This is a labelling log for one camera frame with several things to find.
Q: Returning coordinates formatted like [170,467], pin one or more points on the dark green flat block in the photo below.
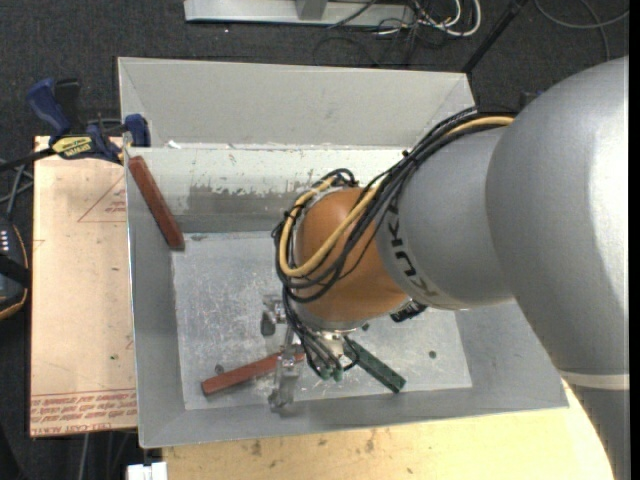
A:
[382,368]

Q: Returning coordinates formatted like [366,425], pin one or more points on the black cylinder on white bracket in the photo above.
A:
[407,313]

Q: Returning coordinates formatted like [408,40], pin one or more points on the grey metal bin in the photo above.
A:
[225,288]

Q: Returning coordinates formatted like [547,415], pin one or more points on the brown cardboard board, red print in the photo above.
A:
[80,288]

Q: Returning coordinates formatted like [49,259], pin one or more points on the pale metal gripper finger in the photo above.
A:
[270,318]
[286,380]

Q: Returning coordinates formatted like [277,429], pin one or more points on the red-brown flat block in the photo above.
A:
[235,376]
[156,203]

